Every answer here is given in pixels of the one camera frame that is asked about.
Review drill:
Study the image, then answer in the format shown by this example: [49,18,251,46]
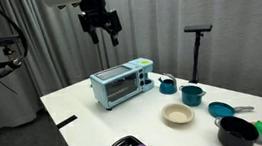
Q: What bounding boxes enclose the teal two-handled pot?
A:
[178,82,208,109]

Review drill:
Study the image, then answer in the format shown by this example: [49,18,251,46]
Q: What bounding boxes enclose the grey curtain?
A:
[0,0,262,140]

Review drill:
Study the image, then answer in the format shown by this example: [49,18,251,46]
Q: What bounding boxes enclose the white bowl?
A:
[160,100,197,127]

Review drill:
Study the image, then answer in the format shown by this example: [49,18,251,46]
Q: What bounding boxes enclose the teal toy kettle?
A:
[156,72,179,97]

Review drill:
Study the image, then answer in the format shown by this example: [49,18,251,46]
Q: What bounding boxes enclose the light blue toaster oven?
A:
[88,55,159,113]

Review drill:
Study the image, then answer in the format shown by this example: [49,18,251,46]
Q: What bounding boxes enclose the teal frying pan grey handle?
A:
[207,96,256,121]

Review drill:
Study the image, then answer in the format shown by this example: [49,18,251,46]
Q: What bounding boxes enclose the black pot grey handles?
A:
[213,111,262,146]

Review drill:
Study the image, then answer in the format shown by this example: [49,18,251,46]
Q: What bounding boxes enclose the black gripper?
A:
[77,4,126,52]

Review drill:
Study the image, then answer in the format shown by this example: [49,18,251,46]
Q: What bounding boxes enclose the black camera on pole stand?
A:
[182,22,221,86]

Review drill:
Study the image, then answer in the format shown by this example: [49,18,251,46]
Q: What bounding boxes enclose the thick black cable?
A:
[0,0,33,72]

